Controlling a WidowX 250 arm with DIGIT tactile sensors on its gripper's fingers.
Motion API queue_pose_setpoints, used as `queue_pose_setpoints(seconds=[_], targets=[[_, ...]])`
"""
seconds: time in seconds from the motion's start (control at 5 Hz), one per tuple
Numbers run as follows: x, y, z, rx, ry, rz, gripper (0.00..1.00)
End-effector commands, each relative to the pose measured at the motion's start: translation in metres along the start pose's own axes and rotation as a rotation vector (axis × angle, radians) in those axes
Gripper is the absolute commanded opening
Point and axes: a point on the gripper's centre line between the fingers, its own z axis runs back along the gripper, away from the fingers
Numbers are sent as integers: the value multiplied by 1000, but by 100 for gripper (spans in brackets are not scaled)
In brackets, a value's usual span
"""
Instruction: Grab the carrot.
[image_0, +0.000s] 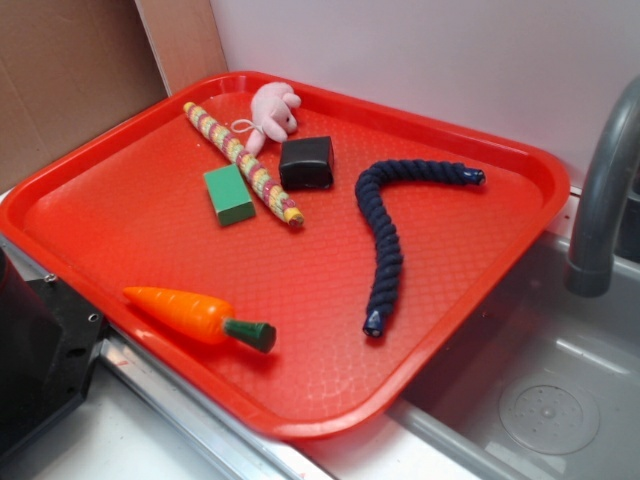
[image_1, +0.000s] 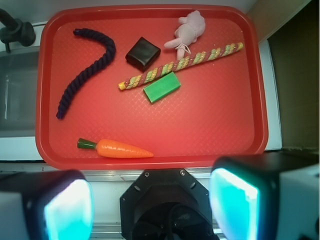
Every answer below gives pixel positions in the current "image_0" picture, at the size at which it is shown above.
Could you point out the black cube block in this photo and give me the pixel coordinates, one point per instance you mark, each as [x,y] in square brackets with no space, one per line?
[307,163]

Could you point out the green wooden block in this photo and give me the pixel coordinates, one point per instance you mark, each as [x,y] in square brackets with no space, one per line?
[229,195]

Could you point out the grey toy faucet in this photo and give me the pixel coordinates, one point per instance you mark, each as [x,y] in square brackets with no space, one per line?
[607,219]

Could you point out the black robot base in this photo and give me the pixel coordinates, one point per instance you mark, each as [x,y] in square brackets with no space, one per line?
[50,339]

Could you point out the red plastic tray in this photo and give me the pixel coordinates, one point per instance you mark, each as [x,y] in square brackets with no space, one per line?
[131,208]

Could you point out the grey toy sink basin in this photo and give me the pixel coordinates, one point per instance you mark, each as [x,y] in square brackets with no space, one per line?
[539,383]

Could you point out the orange toy carrot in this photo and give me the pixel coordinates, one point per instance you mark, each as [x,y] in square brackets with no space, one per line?
[203,318]

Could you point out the brown cardboard panel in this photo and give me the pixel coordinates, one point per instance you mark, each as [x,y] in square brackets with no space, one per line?
[71,70]

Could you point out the pink plush toy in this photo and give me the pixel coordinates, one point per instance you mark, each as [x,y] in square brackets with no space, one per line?
[272,116]

